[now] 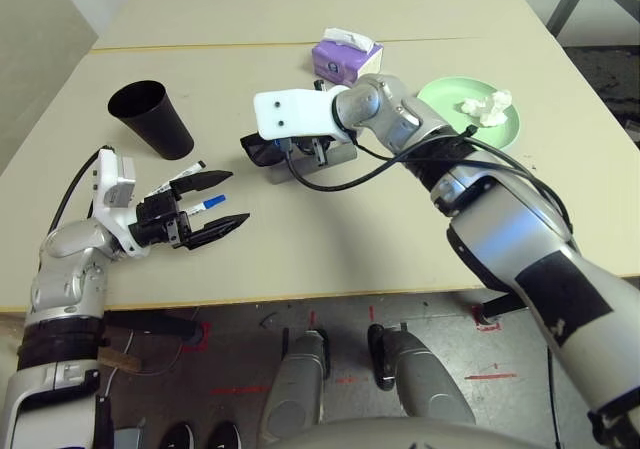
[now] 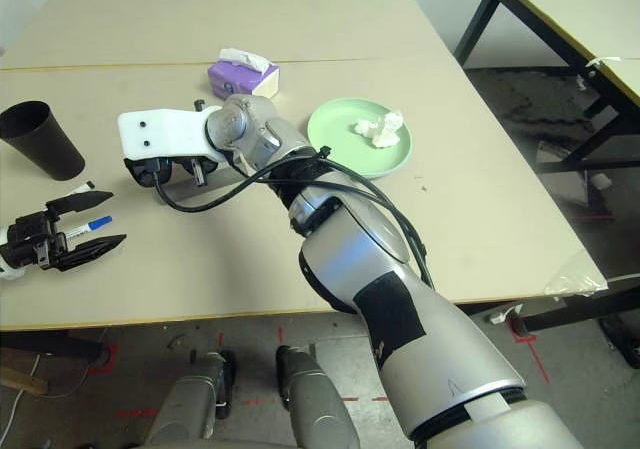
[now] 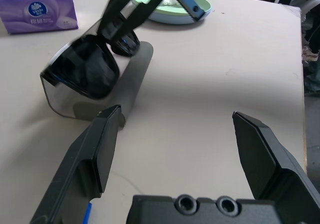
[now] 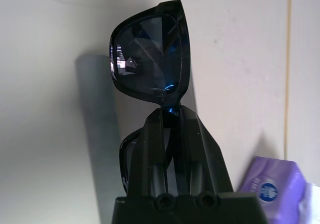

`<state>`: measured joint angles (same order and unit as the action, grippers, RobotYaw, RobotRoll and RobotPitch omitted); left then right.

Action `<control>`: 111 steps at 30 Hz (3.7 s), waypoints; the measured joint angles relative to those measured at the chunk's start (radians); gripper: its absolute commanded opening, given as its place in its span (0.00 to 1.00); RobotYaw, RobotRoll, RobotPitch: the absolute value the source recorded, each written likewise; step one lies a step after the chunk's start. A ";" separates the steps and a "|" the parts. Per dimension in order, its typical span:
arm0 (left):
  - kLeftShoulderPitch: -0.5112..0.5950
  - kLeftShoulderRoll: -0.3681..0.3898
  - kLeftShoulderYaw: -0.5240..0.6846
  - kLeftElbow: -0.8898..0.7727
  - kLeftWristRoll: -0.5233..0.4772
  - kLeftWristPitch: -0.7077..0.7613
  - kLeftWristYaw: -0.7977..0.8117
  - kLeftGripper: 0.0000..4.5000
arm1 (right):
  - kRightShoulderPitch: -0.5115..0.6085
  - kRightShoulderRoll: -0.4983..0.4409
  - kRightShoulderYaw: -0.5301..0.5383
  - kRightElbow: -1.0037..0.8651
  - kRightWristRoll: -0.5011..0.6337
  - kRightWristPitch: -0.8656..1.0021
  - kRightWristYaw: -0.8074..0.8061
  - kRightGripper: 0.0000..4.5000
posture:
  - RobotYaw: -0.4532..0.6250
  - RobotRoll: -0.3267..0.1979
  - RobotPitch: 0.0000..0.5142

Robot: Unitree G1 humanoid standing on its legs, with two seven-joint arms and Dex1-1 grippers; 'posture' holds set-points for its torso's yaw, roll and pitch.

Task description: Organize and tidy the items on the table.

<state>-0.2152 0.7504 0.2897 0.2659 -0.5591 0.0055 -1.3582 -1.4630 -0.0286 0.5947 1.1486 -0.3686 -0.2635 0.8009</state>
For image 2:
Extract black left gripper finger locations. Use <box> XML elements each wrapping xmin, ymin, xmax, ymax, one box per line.
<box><xmin>52</xmin><ymin>234</ymin><xmax>128</xmax><ymax>272</ymax></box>
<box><xmin>45</xmin><ymin>190</ymin><xmax>115</xmax><ymax>215</ymax></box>

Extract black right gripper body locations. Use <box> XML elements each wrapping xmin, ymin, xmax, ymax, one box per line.
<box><xmin>180</xmin><ymin>154</ymin><xmax>220</xmax><ymax>186</ymax></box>

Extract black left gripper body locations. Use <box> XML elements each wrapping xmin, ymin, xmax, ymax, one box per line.
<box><xmin>0</xmin><ymin>208</ymin><xmax>69</xmax><ymax>270</ymax></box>

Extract blue-capped white marker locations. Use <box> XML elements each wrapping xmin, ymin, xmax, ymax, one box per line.
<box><xmin>64</xmin><ymin>215</ymin><xmax>113</xmax><ymax>238</ymax></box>

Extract black sunglasses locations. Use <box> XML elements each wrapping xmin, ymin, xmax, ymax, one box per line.
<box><xmin>124</xmin><ymin>156</ymin><xmax>175</xmax><ymax>188</ymax></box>

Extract green plate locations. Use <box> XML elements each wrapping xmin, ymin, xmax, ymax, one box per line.
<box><xmin>306</xmin><ymin>97</ymin><xmax>415</xmax><ymax>180</ymax></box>

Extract white tissue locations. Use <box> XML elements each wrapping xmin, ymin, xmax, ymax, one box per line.
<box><xmin>353</xmin><ymin>110</ymin><xmax>405</xmax><ymax>149</ymax></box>

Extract purple tissue pack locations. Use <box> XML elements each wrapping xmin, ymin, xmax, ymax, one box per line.
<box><xmin>207</xmin><ymin>47</ymin><xmax>281</xmax><ymax>100</ymax></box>

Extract black table foot bar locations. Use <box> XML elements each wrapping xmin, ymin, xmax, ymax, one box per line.
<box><xmin>519</xmin><ymin>276</ymin><xmax>640</xmax><ymax>333</ymax></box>
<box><xmin>0</xmin><ymin>329</ymin><xmax>109</xmax><ymax>365</ymax></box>

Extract wooden plank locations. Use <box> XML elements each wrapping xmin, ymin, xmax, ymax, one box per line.
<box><xmin>0</xmin><ymin>363</ymin><xmax>50</xmax><ymax>395</ymax></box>

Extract grey robot left leg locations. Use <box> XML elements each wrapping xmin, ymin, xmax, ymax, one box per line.
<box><xmin>147</xmin><ymin>351</ymin><xmax>239</xmax><ymax>449</ymax></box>

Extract grey robot leg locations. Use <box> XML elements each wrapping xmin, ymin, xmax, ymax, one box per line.
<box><xmin>147</xmin><ymin>351</ymin><xmax>239</xmax><ymax>449</ymax></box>
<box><xmin>276</xmin><ymin>343</ymin><xmax>361</xmax><ymax>449</ymax></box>

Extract grey robot right leg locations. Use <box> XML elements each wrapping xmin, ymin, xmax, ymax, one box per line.
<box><xmin>276</xmin><ymin>343</ymin><xmax>361</xmax><ymax>449</ymax></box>

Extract clear plastic film piece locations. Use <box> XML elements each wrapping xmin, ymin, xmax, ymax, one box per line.
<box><xmin>544</xmin><ymin>251</ymin><xmax>609</xmax><ymax>298</ymax></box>

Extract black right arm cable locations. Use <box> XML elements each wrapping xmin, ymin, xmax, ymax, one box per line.
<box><xmin>152</xmin><ymin>146</ymin><xmax>436</xmax><ymax>290</ymax></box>

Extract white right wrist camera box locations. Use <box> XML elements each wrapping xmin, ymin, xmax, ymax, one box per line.
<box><xmin>117</xmin><ymin>105</ymin><xmax>224</xmax><ymax>164</ymax></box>

